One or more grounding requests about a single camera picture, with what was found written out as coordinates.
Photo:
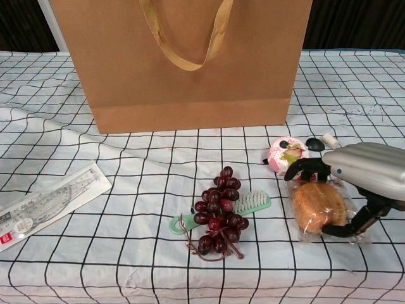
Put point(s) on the white partition frame post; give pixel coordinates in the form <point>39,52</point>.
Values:
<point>53,25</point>

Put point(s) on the ruler set in clear package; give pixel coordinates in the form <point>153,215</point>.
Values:
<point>47,202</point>

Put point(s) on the white black checkered tablecloth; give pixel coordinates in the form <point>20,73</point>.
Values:
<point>95,253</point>

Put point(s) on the dark red grape bunch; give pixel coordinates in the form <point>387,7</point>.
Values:
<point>221,202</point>

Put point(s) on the mint green plastic brush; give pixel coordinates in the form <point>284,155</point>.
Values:
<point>253,202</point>

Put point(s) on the brown paper bag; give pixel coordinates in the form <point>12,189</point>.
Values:
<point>158,95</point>

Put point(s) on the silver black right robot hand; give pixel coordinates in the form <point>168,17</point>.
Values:
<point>370,168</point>

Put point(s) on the round brown biscuit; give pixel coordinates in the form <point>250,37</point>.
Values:
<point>316,206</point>

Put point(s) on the small black plastic spoon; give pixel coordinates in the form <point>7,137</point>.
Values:
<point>314,144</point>

